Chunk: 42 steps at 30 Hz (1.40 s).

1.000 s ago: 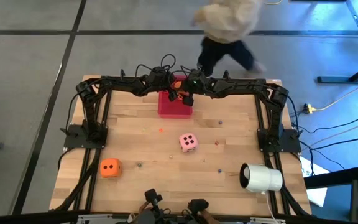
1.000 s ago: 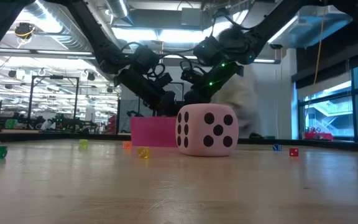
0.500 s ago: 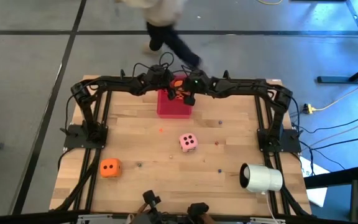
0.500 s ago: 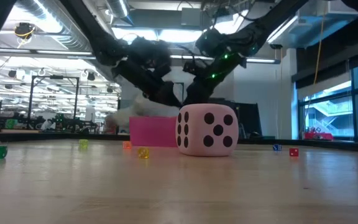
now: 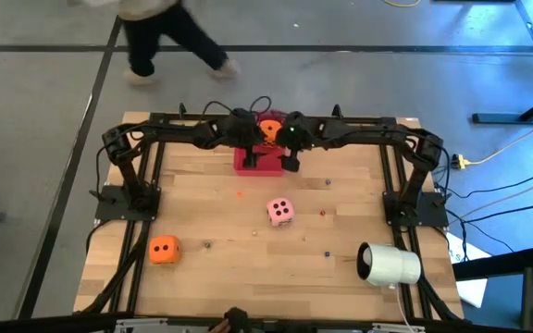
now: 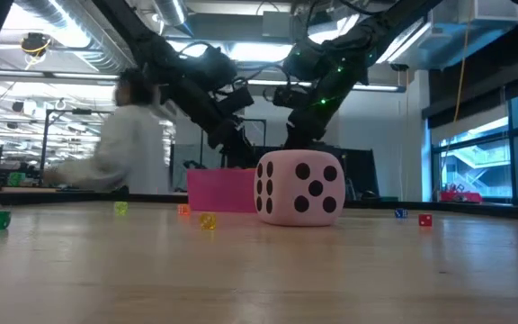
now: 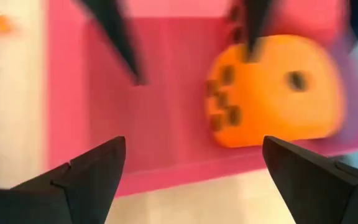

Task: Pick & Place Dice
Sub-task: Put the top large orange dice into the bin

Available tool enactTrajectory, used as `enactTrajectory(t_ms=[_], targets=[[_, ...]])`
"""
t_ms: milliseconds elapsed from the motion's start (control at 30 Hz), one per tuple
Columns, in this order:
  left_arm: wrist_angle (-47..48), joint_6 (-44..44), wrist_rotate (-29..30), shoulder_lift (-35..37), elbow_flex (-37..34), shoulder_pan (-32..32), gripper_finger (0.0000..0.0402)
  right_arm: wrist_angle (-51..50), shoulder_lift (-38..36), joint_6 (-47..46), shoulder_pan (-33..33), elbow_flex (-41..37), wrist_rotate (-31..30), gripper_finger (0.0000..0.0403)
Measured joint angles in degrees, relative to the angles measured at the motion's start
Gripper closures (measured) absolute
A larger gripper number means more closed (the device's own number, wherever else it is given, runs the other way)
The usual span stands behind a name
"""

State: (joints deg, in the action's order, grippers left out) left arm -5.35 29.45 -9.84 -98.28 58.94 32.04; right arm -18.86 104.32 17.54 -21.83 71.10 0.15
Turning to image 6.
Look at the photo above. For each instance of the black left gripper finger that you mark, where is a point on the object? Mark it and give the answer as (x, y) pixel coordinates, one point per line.
(231, 158)
(247, 157)

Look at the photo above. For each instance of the large pale pink foam die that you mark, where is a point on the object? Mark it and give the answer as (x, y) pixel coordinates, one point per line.
(304, 189)

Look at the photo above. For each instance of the small orange translucent die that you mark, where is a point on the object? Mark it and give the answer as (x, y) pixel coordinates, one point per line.
(183, 209)

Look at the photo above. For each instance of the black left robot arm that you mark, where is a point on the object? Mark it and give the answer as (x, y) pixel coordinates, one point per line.
(178, 76)

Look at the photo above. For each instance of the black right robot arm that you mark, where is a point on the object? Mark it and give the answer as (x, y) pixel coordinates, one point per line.
(344, 67)

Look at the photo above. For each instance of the pink plastic box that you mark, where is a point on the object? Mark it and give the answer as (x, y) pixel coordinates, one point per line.
(218, 191)

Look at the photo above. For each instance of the small yellow translucent die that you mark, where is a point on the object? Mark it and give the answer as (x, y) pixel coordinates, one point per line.
(208, 221)

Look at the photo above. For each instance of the long ceiling light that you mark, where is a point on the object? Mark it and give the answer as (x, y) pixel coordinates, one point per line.
(47, 75)
(376, 87)

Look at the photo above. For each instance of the person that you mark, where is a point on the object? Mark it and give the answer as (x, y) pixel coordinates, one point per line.
(128, 148)

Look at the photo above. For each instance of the small blue die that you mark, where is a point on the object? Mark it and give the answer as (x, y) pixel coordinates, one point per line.
(401, 213)

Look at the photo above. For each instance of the small yellow-green translucent die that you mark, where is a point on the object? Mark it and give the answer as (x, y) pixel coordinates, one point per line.
(121, 208)

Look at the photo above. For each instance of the small red die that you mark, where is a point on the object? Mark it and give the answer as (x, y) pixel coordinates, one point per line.
(425, 220)

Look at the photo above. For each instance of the red tray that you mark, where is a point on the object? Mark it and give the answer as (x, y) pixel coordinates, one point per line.
(461, 196)

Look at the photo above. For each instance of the black metal stand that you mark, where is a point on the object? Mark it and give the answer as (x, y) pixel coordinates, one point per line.
(45, 144)

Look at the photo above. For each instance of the large glass window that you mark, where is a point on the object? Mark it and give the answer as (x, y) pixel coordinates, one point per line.
(488, 148)

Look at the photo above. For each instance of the white ceiling air unit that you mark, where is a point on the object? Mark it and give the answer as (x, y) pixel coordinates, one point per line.
(475, 20)

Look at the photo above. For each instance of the hanging black yellow reel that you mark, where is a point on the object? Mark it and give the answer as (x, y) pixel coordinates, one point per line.
(35, 44)

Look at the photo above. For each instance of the small green box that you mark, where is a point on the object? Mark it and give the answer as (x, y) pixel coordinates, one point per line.
(16, 179)

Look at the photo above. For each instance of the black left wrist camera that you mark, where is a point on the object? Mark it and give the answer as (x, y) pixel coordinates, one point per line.
(236, 101)

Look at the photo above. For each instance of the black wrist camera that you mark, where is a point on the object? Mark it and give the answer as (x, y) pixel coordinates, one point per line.
(286, 96)
(236, 101)

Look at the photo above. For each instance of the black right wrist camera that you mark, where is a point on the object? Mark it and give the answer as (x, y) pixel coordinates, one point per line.
(286, 96)

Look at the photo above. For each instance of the silver ceiling duct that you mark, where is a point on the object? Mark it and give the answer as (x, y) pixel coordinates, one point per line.
(79, 27)

